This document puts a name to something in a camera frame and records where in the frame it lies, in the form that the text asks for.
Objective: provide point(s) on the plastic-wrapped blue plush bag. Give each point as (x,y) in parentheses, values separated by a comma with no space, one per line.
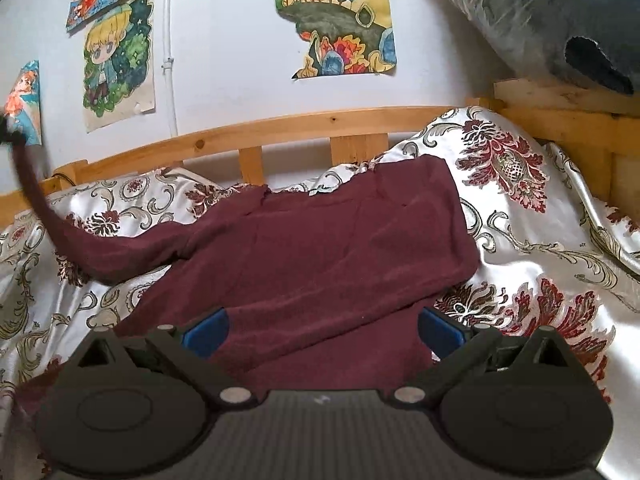
(588,43)

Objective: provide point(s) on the maroon knit sweater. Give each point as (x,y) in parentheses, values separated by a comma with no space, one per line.
(321,291)

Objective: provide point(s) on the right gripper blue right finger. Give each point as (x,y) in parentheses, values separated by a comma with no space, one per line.
(460,350)

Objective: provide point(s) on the floral satin bedspread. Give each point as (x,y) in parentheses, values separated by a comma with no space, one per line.
(551,253)

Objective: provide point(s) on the small anime poster left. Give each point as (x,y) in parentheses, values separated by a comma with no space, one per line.
(23,104)

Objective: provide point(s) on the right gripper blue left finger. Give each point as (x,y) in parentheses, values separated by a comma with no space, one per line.
(186,351)

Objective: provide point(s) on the blond anime boy poster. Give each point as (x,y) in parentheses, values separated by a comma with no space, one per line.
(118,72)

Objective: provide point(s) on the wooden bed frame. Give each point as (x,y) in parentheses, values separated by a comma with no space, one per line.
(598,128)

